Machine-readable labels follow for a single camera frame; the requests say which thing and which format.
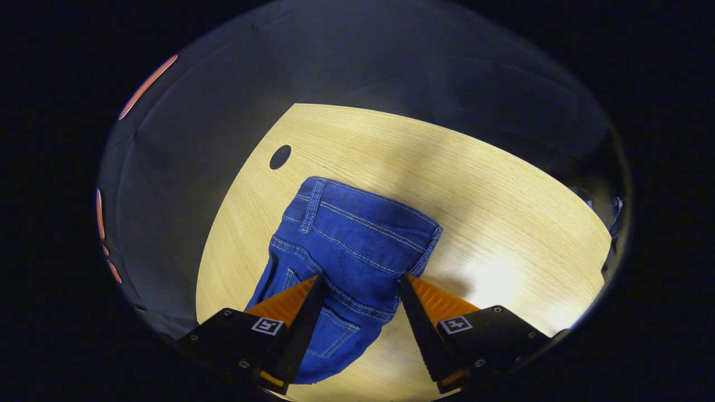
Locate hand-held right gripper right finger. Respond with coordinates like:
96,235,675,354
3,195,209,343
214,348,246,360
398,274,570,394

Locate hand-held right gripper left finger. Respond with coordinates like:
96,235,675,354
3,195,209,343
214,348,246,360
176,274,329,394

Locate blue jeans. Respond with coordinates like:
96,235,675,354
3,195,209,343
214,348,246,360
245,176,443,385

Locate black backdrop cloth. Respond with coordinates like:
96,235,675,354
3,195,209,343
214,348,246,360
98,0,629,336

